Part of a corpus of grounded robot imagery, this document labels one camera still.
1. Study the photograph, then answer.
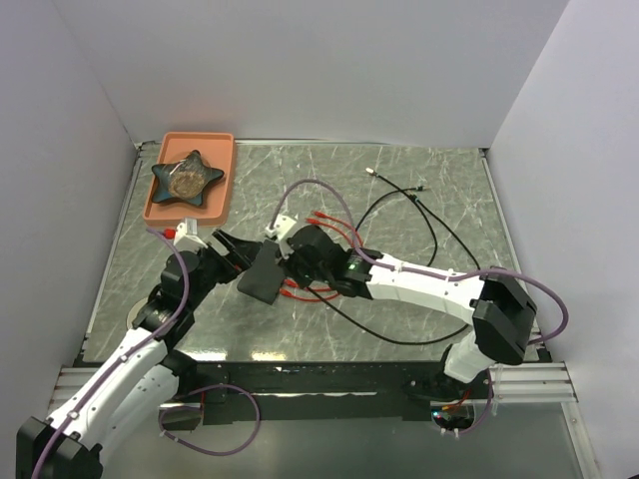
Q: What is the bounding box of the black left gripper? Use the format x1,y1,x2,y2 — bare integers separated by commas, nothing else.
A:
187,229,263,309

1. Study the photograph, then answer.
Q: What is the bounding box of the black network switch box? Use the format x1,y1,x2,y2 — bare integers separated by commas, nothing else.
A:
237,239,285,305

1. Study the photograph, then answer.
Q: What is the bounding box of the red ethernet cable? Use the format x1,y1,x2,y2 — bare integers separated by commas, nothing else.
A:
279,212,365,304
279,218,363,304

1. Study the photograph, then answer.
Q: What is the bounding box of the black cable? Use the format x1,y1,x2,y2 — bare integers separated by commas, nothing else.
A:
304,168,473,346
356,184,483,273

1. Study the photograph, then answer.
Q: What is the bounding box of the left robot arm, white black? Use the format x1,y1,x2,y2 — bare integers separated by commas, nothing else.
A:
16,231,262,478

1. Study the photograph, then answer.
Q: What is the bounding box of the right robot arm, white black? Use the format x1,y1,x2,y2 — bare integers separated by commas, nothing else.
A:
271,217,536,398

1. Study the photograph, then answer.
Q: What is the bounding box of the dark star-shaped dish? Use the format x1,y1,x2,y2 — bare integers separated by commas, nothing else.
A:
151,150,225,207

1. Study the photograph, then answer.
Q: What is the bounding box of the orange plastic tray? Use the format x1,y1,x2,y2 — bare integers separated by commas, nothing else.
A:
143,132,237,229

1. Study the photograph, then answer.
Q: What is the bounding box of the white round tape roll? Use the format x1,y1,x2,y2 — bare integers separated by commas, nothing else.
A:
126,298,148,329

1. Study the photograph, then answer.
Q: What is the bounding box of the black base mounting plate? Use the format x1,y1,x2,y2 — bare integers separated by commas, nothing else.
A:
162,357,489,425

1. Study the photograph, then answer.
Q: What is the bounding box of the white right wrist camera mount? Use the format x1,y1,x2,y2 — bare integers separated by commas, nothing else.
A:
265,214,301,241

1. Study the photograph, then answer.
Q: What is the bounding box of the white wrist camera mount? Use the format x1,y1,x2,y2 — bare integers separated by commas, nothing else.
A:
162,218,208,251
265,214,301,241

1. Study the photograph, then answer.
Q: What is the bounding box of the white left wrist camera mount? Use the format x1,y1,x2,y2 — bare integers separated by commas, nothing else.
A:
162,218,208,251

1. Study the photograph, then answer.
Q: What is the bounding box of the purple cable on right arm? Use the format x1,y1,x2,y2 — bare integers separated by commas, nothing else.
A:
272,178,570,438

